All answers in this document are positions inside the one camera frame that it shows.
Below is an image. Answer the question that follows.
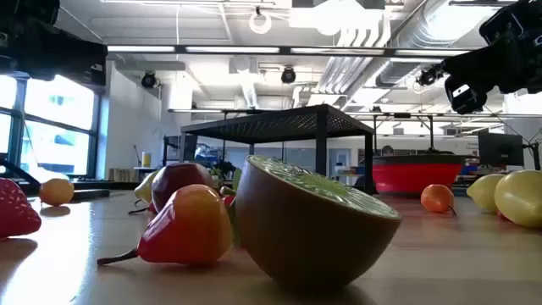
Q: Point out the red collapsible colander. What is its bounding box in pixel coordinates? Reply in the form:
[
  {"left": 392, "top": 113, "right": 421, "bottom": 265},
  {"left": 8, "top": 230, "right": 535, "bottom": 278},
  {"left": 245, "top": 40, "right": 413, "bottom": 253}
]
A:
[{"left": 371, "top": 152, "right": 467, "bottom": 197}]

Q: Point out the black computer monitor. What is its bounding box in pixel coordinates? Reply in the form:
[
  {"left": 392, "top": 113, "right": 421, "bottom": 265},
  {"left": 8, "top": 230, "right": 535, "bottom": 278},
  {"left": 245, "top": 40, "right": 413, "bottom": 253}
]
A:
[{"left": 478, "top": 131, "right": 525, "bottom": 167}]

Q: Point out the white hanging ring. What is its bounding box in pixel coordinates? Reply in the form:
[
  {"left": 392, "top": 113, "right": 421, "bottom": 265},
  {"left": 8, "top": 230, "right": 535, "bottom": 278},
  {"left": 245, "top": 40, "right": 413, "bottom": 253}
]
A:
[{"left": 248, "top": 11, "right": 274, "bottom": 36}]

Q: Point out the small red orange pear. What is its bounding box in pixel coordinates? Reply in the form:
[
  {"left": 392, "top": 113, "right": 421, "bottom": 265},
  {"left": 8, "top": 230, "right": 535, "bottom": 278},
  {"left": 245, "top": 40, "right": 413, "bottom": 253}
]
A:
[{"left": 420, "top": 183, "right": 458, "bottom": 217}]

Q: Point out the halved kiwi fruit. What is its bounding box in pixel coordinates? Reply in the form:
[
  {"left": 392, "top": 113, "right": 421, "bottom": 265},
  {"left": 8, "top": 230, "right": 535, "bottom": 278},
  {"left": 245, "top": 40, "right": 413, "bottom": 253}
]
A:
[{"left": 235, "top": 154, "right": 403, "bottom": 293}]

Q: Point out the long ceiling light strip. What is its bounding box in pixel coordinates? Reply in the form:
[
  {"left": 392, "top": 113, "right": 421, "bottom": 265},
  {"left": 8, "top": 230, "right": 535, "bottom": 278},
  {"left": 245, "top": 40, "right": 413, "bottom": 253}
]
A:
[{"left": 105, "top": 44, "right": 482, "bottom": 59}]

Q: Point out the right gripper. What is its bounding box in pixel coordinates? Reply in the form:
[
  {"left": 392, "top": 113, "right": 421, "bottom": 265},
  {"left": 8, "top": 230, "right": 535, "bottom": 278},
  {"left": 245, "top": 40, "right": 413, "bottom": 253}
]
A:
[{"left": 442, "top": 0, "right": 542, "bottom": 115}]

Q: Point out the dark red toy apple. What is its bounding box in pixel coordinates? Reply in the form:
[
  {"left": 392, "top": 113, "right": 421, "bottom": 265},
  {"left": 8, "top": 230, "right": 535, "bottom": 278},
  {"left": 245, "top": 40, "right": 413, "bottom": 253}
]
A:
[{"left": 150, "top": 162, "right": 216, "bottom": 214}]

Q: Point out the yellow lemon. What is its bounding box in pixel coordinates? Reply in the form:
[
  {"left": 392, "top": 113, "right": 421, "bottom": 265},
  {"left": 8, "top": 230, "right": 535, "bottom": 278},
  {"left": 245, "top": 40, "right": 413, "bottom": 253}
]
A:
[
  {"left": 466, "top": 173, "right": 506, "bottom": 214},
  {"left": 134, "top": 169, "right": 161, "bottom": 205},
  {"left": 493, "top": 169, "right": 542, "bottom": 229}
]

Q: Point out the silver ventilation duct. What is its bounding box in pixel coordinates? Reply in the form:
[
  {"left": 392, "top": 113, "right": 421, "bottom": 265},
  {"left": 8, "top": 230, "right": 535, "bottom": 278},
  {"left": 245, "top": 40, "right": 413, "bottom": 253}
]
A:
[{"left": 374, "top": 0, "right": 488, "bottom": 88}]

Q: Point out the large glass window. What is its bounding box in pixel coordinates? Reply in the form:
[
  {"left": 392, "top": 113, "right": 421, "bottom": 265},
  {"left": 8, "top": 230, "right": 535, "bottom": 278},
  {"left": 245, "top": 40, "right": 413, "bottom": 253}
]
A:
[{"left": 0, "top": 74, "right": 102, "bottom": 180}]

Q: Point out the black perforated metal shelf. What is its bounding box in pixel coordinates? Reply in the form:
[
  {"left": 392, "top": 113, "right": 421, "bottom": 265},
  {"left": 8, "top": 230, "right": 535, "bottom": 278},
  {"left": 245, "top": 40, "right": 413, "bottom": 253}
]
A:
[{"left": 180, "top": 103, "right": 376, "bottom": 196}]

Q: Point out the small orange fruit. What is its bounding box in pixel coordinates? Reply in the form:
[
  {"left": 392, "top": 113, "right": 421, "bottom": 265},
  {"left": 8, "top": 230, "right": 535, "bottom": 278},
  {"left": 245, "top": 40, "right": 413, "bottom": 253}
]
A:
[{"left": 38, "top": 178, "right": 75, "bottom": 208}]

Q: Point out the red yellow pear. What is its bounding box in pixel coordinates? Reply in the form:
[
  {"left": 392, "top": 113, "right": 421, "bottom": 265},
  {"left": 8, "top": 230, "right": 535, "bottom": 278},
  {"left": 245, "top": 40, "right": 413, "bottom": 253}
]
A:
[{"left": 96, "top": 183, "right": 234, "bottom": 267}]

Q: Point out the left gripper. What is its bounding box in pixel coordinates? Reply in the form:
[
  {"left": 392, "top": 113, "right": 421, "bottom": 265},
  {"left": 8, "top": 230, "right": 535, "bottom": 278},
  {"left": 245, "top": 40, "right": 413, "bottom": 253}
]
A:
[{"left": 0, "top": 0, "right": 107, "bottom": 86}]

